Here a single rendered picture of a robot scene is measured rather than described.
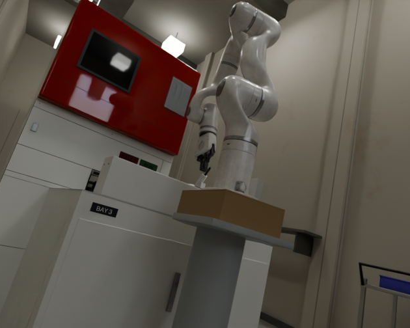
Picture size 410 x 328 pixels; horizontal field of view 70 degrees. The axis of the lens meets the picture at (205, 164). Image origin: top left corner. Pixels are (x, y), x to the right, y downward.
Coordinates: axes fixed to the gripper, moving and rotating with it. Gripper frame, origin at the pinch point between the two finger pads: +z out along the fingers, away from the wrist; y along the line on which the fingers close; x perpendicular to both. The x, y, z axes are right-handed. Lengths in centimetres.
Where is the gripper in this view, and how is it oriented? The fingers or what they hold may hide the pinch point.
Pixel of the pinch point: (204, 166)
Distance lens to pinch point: 128.0
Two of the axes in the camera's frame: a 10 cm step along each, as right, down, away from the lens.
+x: 7.7, 3.4, 5.4
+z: -1.1, 9.0, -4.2
